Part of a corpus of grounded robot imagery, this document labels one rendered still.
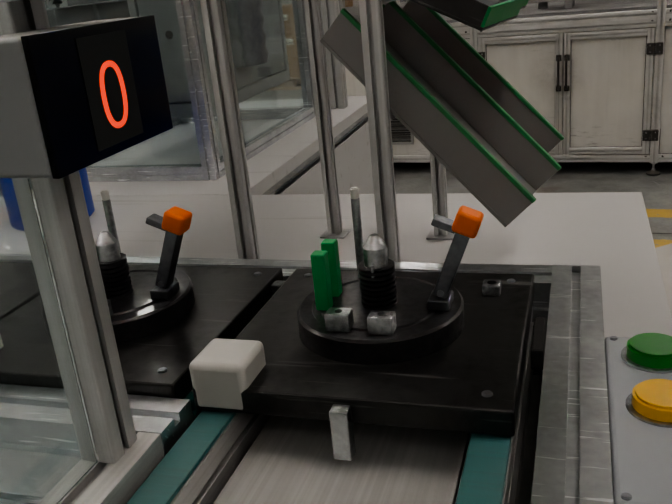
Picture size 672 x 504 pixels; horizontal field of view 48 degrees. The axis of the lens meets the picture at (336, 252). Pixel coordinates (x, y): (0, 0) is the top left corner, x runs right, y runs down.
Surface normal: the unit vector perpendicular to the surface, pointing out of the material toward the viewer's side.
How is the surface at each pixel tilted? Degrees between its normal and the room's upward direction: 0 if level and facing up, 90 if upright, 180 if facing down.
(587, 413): 0
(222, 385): 90
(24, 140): 90
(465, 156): 90
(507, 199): 90
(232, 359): 0
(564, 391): 0
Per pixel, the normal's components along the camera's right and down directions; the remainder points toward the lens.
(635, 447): -0.09, -0.93
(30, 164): -0.29, 0.36
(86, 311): 0.95, 0.02
